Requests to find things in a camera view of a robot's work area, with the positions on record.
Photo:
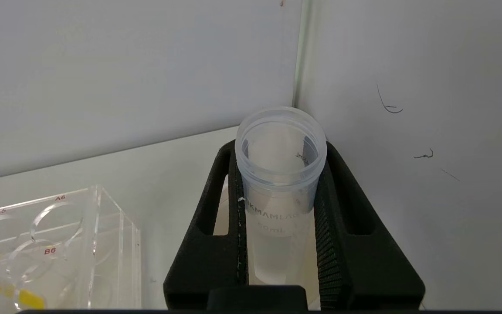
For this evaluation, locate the clear acrylic test tube rack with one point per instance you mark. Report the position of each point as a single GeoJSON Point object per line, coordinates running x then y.
{"type": "Point", "coordinates": [103, 244]}

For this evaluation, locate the red pigment test tube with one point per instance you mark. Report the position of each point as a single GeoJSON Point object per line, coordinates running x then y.
{"type": "Point", "coordinates": [277, 209]}

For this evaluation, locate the yellow pigment test tube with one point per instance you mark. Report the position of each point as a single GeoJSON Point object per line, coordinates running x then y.
{"type": "Point", "coordinates": [31, 298]}

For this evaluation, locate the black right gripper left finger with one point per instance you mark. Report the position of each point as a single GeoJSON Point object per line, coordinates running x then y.
{"type": "Point", "coordinates": [207, 261]}

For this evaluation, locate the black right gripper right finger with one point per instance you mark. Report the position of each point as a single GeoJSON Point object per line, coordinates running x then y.
{"type": "Point", "coordinates": [364, 270]}

